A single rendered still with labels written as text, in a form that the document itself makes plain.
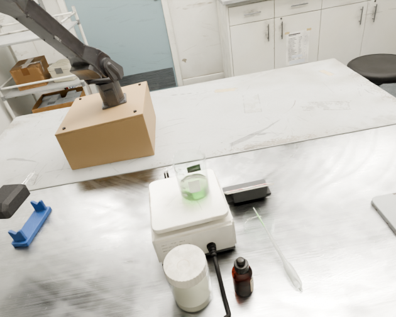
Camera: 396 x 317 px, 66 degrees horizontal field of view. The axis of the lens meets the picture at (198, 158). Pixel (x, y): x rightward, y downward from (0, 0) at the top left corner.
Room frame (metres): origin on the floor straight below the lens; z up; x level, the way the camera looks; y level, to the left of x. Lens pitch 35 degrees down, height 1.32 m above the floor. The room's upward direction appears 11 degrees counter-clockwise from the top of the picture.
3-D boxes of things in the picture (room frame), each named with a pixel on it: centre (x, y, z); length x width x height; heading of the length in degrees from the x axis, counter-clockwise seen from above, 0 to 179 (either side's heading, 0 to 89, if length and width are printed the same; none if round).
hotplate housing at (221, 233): (0.40, 0.03, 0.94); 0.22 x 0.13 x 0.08; 4
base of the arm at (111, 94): (0.76, 0.19, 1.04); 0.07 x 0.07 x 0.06; 7
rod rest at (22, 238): (0.47, 0.36, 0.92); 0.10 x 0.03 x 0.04; 169
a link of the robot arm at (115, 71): (0.76, 0.19, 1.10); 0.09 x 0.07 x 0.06; 65
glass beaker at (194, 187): (0.38, 0.02, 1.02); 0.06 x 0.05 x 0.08; 31
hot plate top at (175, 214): (0.38, 0.03, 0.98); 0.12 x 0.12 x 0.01; 4
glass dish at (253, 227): (0.36, -0.08, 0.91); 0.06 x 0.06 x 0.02
